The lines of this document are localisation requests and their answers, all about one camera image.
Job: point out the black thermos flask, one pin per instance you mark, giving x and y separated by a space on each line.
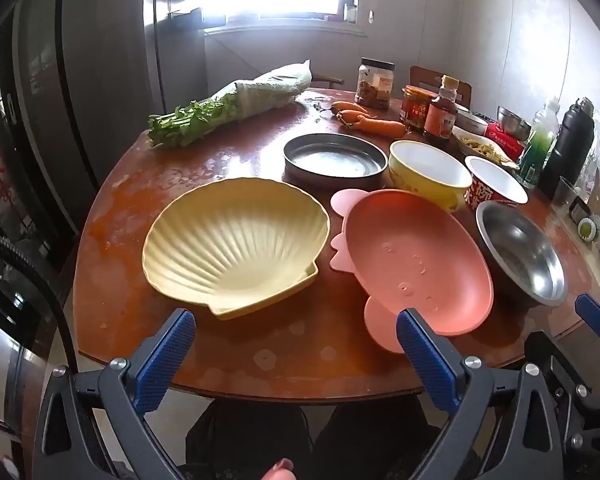
570 150

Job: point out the small bottle on windowsill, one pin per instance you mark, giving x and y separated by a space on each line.
350 13

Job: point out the small steel bowl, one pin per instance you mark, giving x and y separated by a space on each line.
514 122

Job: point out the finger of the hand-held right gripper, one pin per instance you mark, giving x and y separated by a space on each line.
597 317
555 360

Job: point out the large steel bowl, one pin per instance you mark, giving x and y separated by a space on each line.
522 255

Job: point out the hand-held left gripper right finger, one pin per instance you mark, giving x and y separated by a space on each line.
427 360

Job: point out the clear jar with black lid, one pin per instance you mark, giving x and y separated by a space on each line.
375 85

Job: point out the clear plastic cup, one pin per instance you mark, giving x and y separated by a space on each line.
564 192

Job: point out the amber sauce bottle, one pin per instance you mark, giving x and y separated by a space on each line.
441 120

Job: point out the green liquid bottle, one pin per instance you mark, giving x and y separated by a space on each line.
539 145

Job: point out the round steel plate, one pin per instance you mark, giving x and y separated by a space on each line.
332 160

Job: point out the dark grey refrigerator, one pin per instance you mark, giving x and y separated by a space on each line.
105 70

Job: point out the person's legs in dark trousers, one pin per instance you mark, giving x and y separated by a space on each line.
250 435

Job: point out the wooden chair with cutout back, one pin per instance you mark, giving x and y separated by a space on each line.
422 76

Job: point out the small round green gadget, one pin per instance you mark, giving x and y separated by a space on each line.
589 227

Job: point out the red packet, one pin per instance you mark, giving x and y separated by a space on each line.
505 141

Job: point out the white dish of shredded food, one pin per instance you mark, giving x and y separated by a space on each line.
482 152

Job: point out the person's left hand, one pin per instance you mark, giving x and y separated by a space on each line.
280 469

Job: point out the celery bunch in plastic bag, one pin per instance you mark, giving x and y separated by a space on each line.
230 110

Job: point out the carrot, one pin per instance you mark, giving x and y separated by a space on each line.
382 127
350 107
355 117

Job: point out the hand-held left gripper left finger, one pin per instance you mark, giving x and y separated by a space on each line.
162 360

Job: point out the pink crab-shaped plate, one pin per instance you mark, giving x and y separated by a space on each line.
420 265

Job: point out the yellow shell-shaped plate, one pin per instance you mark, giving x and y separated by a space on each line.
235 245

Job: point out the glass door with red characters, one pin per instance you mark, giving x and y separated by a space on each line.
5 185

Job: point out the red chili sauce jar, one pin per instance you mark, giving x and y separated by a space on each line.
417 107

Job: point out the red printed paper bowl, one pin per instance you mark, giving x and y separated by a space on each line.
495 182

